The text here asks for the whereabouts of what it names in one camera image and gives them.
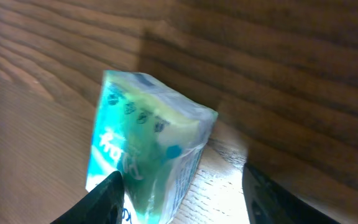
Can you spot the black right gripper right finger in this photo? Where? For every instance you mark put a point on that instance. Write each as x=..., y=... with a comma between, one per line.
x=269, y=203

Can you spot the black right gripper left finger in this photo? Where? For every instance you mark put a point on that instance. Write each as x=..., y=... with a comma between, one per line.
x=103, y=205

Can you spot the white teal tissue pack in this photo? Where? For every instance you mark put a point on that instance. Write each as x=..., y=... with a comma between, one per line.
x=154, y=136

